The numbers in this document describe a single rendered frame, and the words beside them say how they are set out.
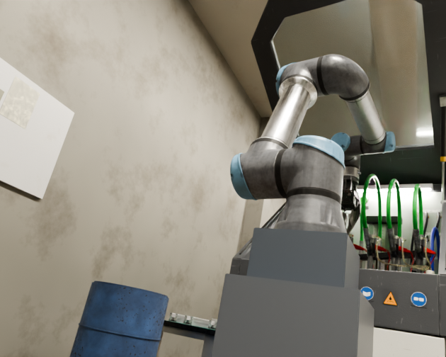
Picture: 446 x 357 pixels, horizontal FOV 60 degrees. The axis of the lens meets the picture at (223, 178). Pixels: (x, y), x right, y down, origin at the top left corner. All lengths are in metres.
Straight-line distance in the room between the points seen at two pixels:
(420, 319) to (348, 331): 0.58
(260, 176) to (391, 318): 0.59
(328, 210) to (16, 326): 2.69
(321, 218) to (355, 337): 0.23
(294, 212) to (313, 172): 0.10
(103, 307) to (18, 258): 0.72
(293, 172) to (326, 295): 0.28
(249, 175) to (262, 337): 0.37
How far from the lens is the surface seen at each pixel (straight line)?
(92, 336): 2.78
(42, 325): 3.33
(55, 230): 3.25
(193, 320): 3.75
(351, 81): 1.19
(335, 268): 0.71
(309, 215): 0.77
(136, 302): 2.72
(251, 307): 0.71
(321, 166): 0.82
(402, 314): 1.23
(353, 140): 1.50
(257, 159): 0.89
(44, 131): 3.16
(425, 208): 1.87
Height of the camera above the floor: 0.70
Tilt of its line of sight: 21 degrees up
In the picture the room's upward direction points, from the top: 11 degrees clockwise
